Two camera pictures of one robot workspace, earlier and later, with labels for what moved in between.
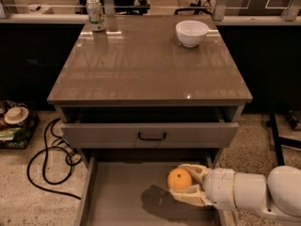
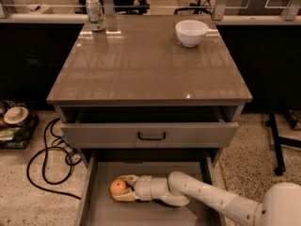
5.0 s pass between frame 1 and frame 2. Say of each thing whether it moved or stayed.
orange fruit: moved
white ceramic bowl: stayed
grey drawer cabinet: stayed
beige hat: stayed
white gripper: moved
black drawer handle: stayed
